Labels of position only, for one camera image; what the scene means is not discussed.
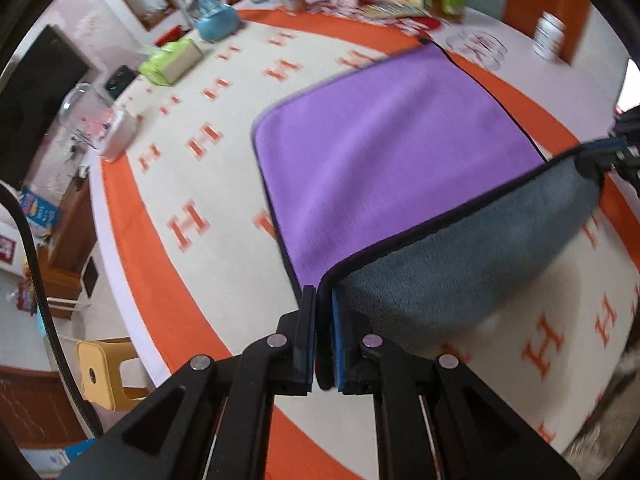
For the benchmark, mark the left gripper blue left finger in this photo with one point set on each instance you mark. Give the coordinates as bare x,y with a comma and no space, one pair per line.
211,419

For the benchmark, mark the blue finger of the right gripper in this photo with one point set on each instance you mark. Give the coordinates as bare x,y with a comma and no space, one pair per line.
615,147

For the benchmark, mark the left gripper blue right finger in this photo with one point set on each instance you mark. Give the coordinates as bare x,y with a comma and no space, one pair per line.
434,418

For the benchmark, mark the purple and grey towel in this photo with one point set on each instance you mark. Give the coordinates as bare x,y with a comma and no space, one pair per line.
410,187

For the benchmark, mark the yellow plastic stool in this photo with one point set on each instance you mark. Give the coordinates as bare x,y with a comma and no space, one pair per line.
101,379

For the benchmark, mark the white pill bottle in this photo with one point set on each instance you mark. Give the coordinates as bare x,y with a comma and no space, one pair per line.
548,37

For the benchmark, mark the orange cream H-pattern blanket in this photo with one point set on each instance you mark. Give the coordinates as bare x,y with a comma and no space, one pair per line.
194,260

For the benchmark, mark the wooden tv cabinet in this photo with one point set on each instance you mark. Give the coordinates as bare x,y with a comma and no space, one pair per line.
73,237

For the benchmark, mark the blister pill pack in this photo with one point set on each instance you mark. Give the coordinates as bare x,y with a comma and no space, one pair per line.
388,10

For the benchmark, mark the blue standing sign card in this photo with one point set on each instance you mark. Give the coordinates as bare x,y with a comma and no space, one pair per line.
37,210

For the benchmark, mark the glass dome music box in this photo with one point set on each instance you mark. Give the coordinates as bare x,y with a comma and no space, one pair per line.
98,121

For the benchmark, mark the black space heater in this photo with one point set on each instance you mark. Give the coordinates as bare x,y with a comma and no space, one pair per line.
119,81

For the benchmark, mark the green tissue box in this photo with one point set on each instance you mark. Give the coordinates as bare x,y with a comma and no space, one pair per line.
165,65

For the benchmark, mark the black wall television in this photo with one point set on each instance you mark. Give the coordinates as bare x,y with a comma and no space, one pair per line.
31,98

